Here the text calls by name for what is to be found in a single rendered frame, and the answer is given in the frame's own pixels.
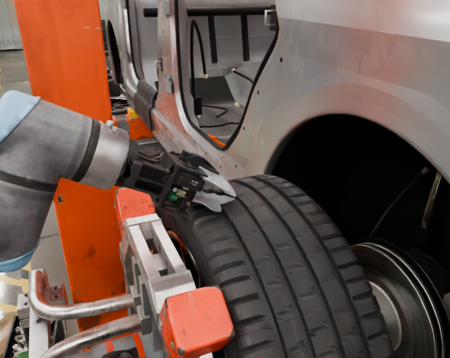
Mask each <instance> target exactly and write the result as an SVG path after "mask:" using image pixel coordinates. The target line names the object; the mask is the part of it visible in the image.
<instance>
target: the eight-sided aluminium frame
mask: <svg viewBox="0 0 450 358"><path fill-rule="evenodd" d="M123 225H124V231H123V235H122V239H121V242H120V243H119V250H120V258H121V263H122V266H123V271H124V282H125V287H126V293H130V292H131V289H130V286H132V285H134V278H133V267H132V259H131V257H132V256H135V258H136V260H137V263H138V267H139V269H140V272H141V275H142V277H143V280H144V282H145V285H146V288H147V292H148V297H149V300H150V304H151V308H152V311H153V315H154V318H155V323H156V324H157V325H158V331H159V334H160V341H161V344H162V348H163V354H164V357H165V358H169V357H168V356H167V354H166V346H165V340H164V337H163V332H162V329H161V326H160V325H159V314H160V311H161V308H162V306H163V303H164V300H165V298H166V297H169V296H172V295H177V294H180V293H184V292H188V291H192V290H195V289H197V288H196V285H195V284H194V280H193V277H192V274H191V272H190V270H187V269H186V267H185V265H184V263H183V262H182V259H181V258H180V255H179V254H178V252H177V250H176V248H175V247H174V245H173V243H172V241H171V239H170V238H169V236H168V233H167V232H166V230H165V228H164V226H163V221H162V219H161V218H159V217H158V215H157V214H152V215H146V216H141V217H134V218H130V219H126V221H125V222H124V223H123ZM154 246H155V247H156V249H157V250H158V253H161V256H162V258H163V260H164V262H165V264H166V266H167V268H168V275H166V276H160V274H159V272H158V269H157V267H156V265H155V262H154V260H153V257H152V256H151V251H152V249H153V247H154ZM127 313H128V316H129V315H134V314H136V312H135V310H134V307H131V308H128V310H127ZM197 358H213V356H212V353H209V354H206V355H203V356H201V357H197Z"/></svg>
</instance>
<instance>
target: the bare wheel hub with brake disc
mask: <svg viewBox="0 0 450 358"><path fill-rule="evenodd" d="M350 248H351V250H353V252H354V254H355V255H356V258H357V259H358V261H359V266H361V267H362V268H363V270H364V272H365V274H366V280H368V281H369V283H370V285H371V287H372V289H373V295H375V296H376V298H377V301H378V304H379V306H380V312H381V313H382V314H383V317H384V319H385V323H386V325H387V332H388V333H389V334H390V339H391V341H392V344H393V349H394V352H393V354H394V355H395V356H396V358H445V356H446V342H445V336H444V328H443V325H442V322H441V318H440V315H439V311H438V310H437V307H436V304H435V302H434V300H433V298H432V296H431V294H430V292H429V290H428V289H427V287H426V286H425V284H424V282H423V281H422V279H421V278H420V277H419V275H418V274H417V273H416V271H415V270H414V269H413V268H412V267H411V266H410V265H409V264H408V263H407V262H406V260H404V259H403V258H402V257H401V256H399V255H398V254H396V253H395V252H394V251H392V250H391V249H389V248H387V247H385V246H383V245H380V244H376V243H372V242H365V243H360V244H356V245H353V246H350Z"/></svg>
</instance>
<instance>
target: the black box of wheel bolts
mask: <svg viewBox="0 0 450 358"><path fill-rule="evenodd" d="M50 334H51V347H52V346H53V345H56V344H57V343H58V342H60V341H62V340H64V339H65V331H64V327H63V323H62V321H61V320H53V321H50ZM26 351H28V348H27V345H26V340H25V337H24V334H23V330H22V327H21V324H20V320H18V315H15V316H14V317H13V321H12V323H11V328H10V331H9V336H8V338H7V341H6V345H5V348H4V353H3V355H2V358H16V355H17V354H18V353H21V352H26Z"/></svg>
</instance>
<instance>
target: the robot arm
mask: <svg viewBox="0 0 450 358"><path fill-rule="evenodd" d="M61 178H64V179H67V180H72V181H75V182H78V183H81V184H84V185H88V186H92V187H94V188H99V189H102V190H109V189H111V188H112V187H113V186H114V185H115V186H117V187H120V188H122V187H125V188H130V189H132V190H137V191H139V192H144V193H146V194H149V195H150V196H151V198H152V200H153V202H154V203H155V206H156V207H157V208H158V209H159V210H164V211H167V212H171V213H175V214H177V215H182V216H185V217H189V215H188V213H187V212H186V210H185V207H189V206H190V205H195V204H197V205H204V206H207V207H208V208H209V209H211V210H213V211H215V212H221V205H220V204H224V203H227V202H230V201H232V200H234V199H235V197H236V193H235V192H234V189H233V188H232V186H231V185H230V184H229V183H228V182H227V181H226V179H225V178H224V177H223V176H222V175H221V174H220V173H219V172H218V171H217V170H216V169H215V168H214V167H213V166H212V165H211V164H210V163H209V162H208V161H207V160H206V159H205V158H204V157H202V156H201V155H198V154H196V153H190V152H187V151H186V150H182V153H177V152H174V151H173V150H172V149H170V150H168V151H166V152H164V151H162V150H160V149H159V148H156V147H155V146H151V147H147V148H143V149H140V150H138V142H137V141H134V140H132V139H130V138H129V135H128V132H127V131H125V130H123V129H120V128H118V127H115V126H114V122H113V121H111V120H108V121H107V122H106V123H103V122H102V121H98V120H96V119H93V118H91V117H88V116H85V115H83V114H80V113H77V112H74V111H72V110H69V109H66V108H64V107H61V106H58V105H56V104H53V103H51V102H47V101H45V100H43V99H41V98H40V97H34V96H31V95H29V94H25V93H22V92H19V91H15V90H11V91H8V92H6V93H5V94H4V95H3V96H2V98H1V100H0V273H7V272H12V271H17V270H19V269H22V268H23V267H24V266H26V265H27V264H28V263H29V261H30V260H31V258H32V256H33V253H34V251H35V250H36V248H37V247H38V245H39V242H40V234H41V232H42V229H43V226H44V224H45V220H46V218H47V216H48V212H49V209H50V206H51V204H52V201H53V198H54V195H55V192H56V190H57V186H58V184H59V182H60V179H61ZM206 184H209V185H212V186H213V187H214V188H215V189H217V190H222V191H223V192H222V191H221V192H214V191H213V190H211V189H208V190H204V189H202V188H203V187H204V185H206ZM165 201H168V202H171V203H172V204H173V205H174V206H173V205H169V204H165ZM165 206H166V207H171V208H173V209H176V210H179V212H177V211H174V210H170V209H167V208H166V207H165ZM176 206H177V207H176ZM183 208H184V209H183Z"/></svg>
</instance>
